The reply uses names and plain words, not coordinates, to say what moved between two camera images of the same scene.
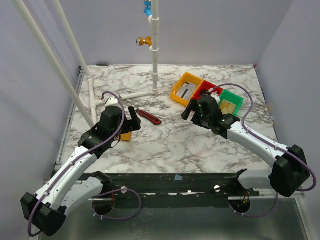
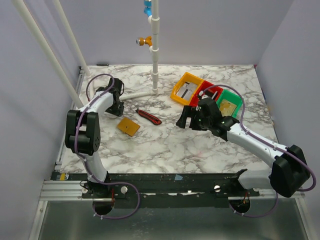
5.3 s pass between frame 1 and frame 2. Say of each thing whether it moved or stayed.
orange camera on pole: stayed
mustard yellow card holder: moved
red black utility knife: stayed
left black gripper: moved
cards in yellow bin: stayed
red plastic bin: stayed
